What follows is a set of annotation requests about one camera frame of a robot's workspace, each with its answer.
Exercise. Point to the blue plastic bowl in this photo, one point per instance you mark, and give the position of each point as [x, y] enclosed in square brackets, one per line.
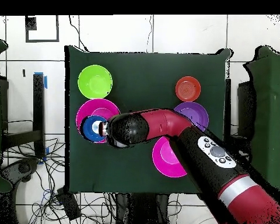
[87, 130]

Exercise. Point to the magenta plastic bowl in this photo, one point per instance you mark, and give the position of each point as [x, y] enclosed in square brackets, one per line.
[163, 161]
[93, 107]

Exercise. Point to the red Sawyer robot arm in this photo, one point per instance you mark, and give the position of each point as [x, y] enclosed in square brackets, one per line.
[165, 121]

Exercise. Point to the large lime green bowl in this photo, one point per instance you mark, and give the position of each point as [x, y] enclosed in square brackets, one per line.
[95, 82]

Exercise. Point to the black metal stand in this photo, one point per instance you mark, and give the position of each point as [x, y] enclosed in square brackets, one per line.
[38, 105]

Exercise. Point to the dark green tablecloth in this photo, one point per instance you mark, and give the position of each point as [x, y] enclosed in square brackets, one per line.
[142, 70]

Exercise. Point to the blue tape strip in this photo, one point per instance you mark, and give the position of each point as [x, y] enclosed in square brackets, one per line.
[45, 82]

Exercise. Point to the black floor box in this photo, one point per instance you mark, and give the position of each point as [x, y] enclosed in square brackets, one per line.
[68, 205]

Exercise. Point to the red plastic bowl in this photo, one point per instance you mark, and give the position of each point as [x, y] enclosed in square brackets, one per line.
[188, 89]

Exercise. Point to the purple plastic bowl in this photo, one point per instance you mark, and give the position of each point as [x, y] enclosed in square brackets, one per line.
[196, 112]

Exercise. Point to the grey pedestal foot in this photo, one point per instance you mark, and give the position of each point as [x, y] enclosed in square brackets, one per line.
[23, 168]

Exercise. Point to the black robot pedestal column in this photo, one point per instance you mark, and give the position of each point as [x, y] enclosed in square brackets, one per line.
[140, 210]

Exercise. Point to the black square floor frame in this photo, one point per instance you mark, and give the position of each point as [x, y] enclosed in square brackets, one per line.
[42, 40]

